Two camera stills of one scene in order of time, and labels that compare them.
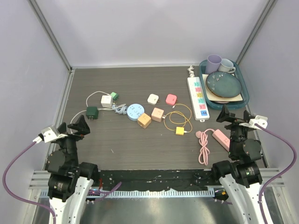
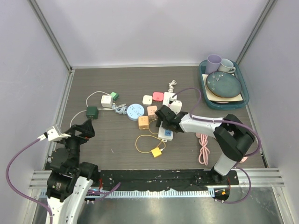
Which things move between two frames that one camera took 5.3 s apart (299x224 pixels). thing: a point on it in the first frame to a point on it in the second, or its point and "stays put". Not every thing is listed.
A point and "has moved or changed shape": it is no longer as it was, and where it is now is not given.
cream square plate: [211, 97] stays put
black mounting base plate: [140, 180] stays put
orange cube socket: [144, 120] has moved or changed shape
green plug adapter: [115, 96] stays put
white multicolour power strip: [197, 105] to [164, 134]
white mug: [226, 66] stays put
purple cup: [213, 63] stays put
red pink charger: [171, 99] to [158, 96]
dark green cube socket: [92, 112] stays put
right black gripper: [225, 115] to [159, 122]
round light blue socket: [134, 111] stays put
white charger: [153, 99] to [147, 100]
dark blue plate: [223, 84] stays put
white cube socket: [106, 101] stays put
